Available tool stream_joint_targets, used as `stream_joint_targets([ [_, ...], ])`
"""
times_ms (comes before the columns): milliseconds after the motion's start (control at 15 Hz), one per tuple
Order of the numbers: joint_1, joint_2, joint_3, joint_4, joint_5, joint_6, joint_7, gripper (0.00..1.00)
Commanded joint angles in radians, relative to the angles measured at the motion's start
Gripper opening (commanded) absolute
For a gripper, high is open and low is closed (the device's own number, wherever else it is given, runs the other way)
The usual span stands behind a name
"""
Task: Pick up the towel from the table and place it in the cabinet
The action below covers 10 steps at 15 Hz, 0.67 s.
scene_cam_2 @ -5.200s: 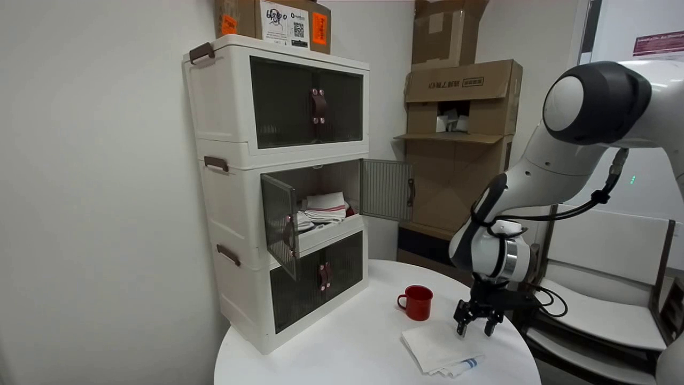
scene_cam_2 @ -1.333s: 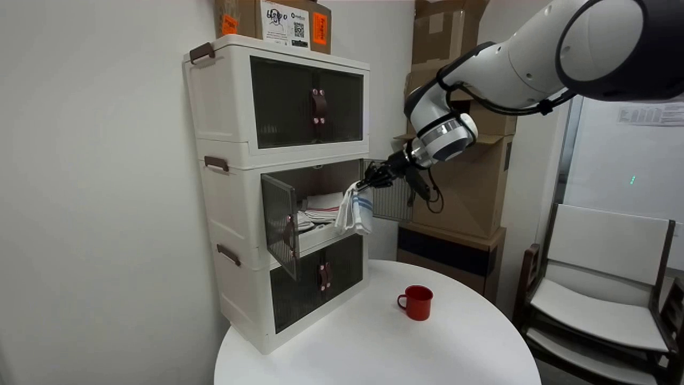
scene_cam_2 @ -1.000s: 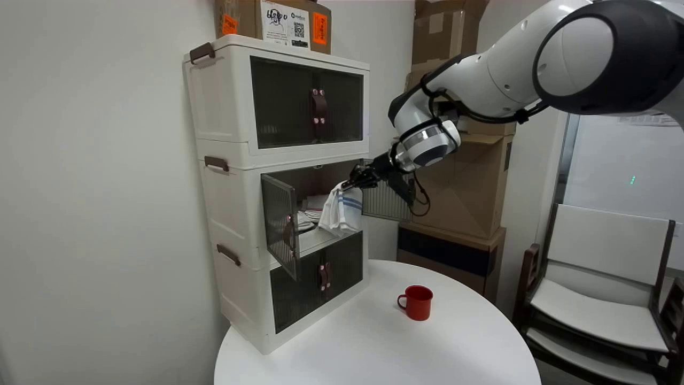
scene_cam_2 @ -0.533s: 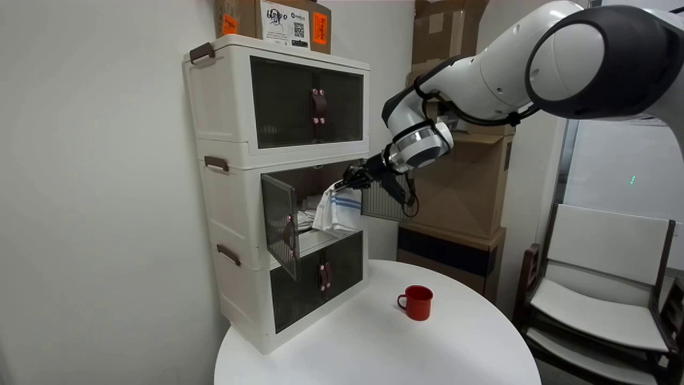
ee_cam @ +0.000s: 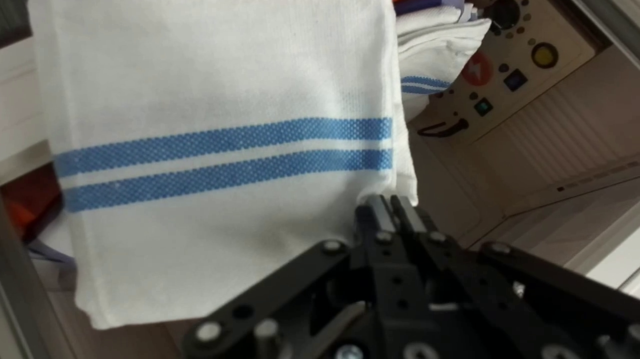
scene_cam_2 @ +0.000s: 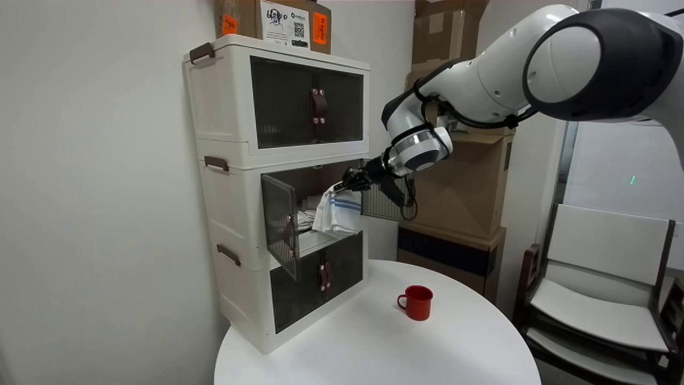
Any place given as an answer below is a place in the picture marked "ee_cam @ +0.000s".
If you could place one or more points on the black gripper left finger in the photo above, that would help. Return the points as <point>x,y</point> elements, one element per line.
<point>372,232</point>

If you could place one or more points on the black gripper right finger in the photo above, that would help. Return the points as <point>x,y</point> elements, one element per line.
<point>467,266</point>

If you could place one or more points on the white towel blue stripes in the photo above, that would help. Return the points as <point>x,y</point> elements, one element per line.
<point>433,53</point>
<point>213,81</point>

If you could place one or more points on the beige toy button panel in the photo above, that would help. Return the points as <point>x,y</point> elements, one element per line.
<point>521,67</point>

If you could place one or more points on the red cloth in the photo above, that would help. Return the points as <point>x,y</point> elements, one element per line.
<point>27,206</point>

